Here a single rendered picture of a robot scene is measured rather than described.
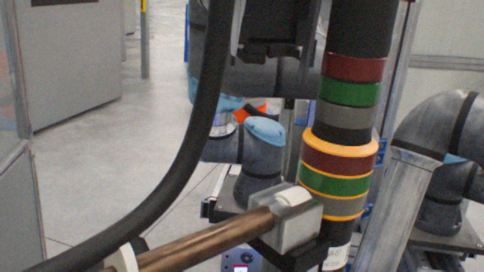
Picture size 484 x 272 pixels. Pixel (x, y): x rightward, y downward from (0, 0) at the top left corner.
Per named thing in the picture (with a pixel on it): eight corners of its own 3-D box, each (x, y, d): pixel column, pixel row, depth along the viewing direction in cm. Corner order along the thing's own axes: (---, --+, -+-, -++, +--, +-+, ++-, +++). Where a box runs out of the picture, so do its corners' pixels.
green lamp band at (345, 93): (354, 110, 21) (358, 87, 20) (305, 92, 23) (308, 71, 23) (390, 101, 23) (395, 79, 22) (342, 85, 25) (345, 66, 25)
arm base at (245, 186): (237, 179, 130) (239, 150, 126) (285, 186, 129) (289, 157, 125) (228, 204, 116) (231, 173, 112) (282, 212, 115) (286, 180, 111)
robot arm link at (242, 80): (271, 119, 53) (281, 32, 49) (182, 114, 52) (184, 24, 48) (266, 100, 60) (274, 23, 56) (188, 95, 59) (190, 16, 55)
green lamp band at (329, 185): (339, 205, 22) (342, 185, 22) (281, 173, 25) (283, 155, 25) (384, 183, 25) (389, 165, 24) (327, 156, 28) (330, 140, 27)
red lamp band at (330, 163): (343, 184, 22) (347, 163, 21) (284, 153, 25) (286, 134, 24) (389, 165, 24) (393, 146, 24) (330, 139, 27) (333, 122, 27)
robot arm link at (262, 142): (284, 176, 113) (290, 130, 108) (235, 173, 113) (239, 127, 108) (280, 157, 125) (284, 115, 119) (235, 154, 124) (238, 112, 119)
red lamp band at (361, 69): (359, 85, 20) (364, 60, 20) (308, 69, 23) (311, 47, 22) (395, 78, 22) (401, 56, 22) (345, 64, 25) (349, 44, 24)
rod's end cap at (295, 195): (293, 205, 21) (319, 194, 23) (268, 188, 23) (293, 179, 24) (289, 237, 22) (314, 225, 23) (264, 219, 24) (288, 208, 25)
